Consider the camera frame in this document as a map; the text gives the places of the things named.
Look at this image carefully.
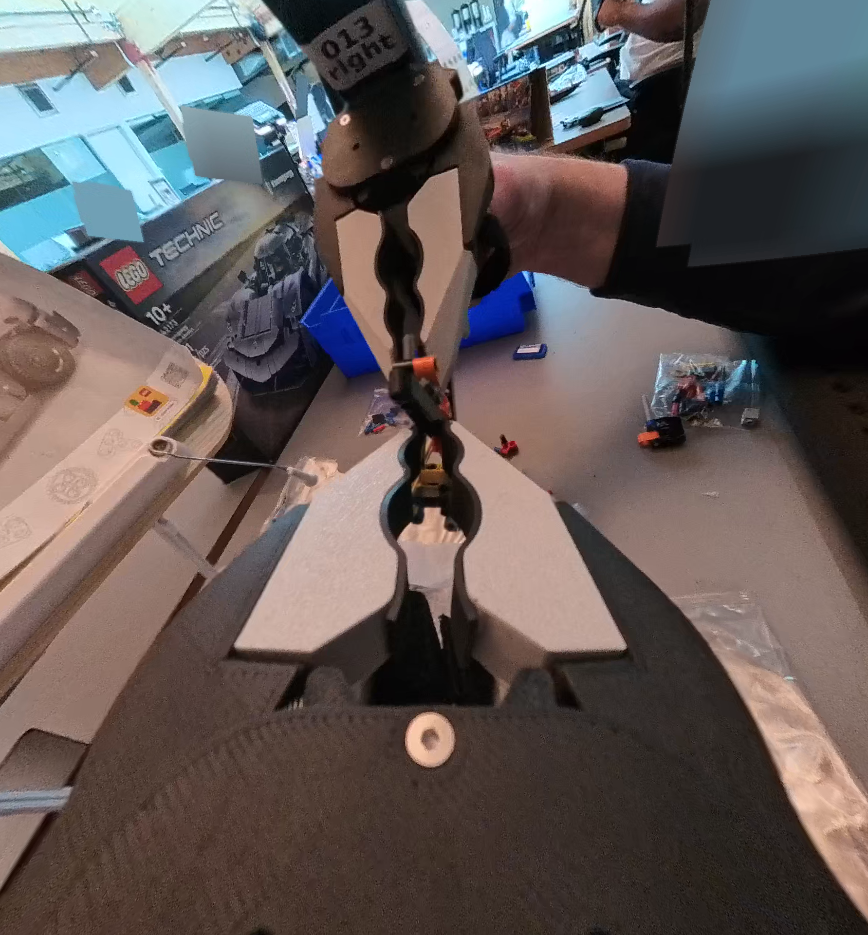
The black perforated board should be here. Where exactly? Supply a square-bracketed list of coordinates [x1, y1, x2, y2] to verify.
[762, 343, 868, 607]

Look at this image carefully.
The wooden office desk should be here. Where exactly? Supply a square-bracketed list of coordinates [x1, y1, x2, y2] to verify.
[547, 64, 633, 156]

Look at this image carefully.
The small lego set box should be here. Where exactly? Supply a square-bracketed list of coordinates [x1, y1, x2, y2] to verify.
[476, 73, 553, 141]

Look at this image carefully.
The partly built black lego assembly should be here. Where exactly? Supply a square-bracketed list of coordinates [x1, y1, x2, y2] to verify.
[388, 335, 457, 528]

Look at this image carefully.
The lego instruction booklet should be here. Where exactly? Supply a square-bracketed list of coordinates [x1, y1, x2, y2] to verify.
[0, 237, 216, 600]

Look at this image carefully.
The person's right forearm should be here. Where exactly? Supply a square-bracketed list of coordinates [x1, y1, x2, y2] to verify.
[593, 159, 868, 366]

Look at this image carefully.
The person's right hand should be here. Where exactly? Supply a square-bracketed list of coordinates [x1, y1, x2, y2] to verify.
[487, 152, 629, 289]

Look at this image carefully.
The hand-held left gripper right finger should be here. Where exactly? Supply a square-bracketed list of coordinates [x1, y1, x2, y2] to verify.
[452, 424, 629, 696]

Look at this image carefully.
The small bag of lego parts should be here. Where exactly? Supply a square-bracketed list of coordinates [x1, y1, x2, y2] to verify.
[642, 353, 763, 430]

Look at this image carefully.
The black lego set box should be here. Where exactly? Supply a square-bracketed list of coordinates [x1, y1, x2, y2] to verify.
[50, 171, 332, 483]

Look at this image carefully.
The clear bag of pale parts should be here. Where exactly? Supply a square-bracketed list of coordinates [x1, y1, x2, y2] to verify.
[267, 456, 347, 530]

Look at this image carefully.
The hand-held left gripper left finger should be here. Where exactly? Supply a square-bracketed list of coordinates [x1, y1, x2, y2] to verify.
[233, 427, 413, 693]

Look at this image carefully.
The small bag of blue parts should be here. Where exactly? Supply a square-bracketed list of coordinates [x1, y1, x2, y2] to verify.
[359, 391, 413, 437]

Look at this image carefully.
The blue plastic bin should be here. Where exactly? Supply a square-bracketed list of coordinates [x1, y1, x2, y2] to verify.
[301, 270, 537, 378]

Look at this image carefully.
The metal page holder wire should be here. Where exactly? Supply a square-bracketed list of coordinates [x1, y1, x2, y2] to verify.
[149, 437, 319, 486]

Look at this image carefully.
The clear plastic bag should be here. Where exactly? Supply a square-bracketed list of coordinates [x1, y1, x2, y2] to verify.
[671, 592, 868, 935]

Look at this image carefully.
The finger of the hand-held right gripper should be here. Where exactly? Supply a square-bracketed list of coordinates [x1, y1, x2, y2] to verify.
[335, 210, 406, 377]
[403, 170, 480, 392]

